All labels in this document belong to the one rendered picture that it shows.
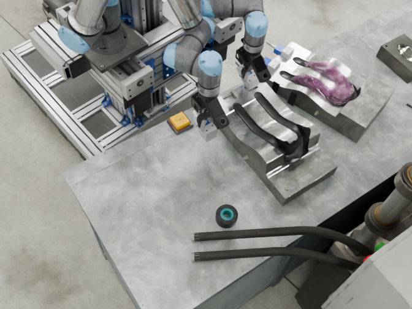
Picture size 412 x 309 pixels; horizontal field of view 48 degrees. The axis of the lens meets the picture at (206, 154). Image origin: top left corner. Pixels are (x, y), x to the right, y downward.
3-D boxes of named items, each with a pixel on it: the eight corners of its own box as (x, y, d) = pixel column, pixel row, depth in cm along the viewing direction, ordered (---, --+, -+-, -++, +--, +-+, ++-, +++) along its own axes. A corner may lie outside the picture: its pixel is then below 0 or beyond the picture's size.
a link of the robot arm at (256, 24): (267, 7, 158) (271, 28, 155) (263, 27, 168) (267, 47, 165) (244, 8, 157) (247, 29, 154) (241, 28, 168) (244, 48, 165)
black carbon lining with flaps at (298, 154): (228, 108, 189) (231, 94, 181) (260, 92, 194) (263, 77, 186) (282, 171, 174) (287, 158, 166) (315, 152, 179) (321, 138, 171)
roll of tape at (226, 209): (221, 204, 173) (222, 200, 170) (240, 214, 172) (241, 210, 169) (211, 221, 170) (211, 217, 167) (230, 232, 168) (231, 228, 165)
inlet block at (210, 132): (187, 119, 181) (187, 110, 176) (197, 113, 183) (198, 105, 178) (206, 142, 175) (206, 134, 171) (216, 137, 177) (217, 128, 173)
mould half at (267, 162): (207, 115, 195) (209, 94, 184) (257, 89, 204) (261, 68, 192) (282, 206, 174) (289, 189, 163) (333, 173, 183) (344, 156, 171)
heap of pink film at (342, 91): (286, 81, 199) (289, 69, 193) (308, 59, 207) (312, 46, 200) (338, 113, 191) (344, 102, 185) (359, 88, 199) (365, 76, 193)
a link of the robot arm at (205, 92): (225, 84, 153) (204, 94, 151) (224, 92, 157) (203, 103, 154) (212, 69, 156) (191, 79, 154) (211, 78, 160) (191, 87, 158)
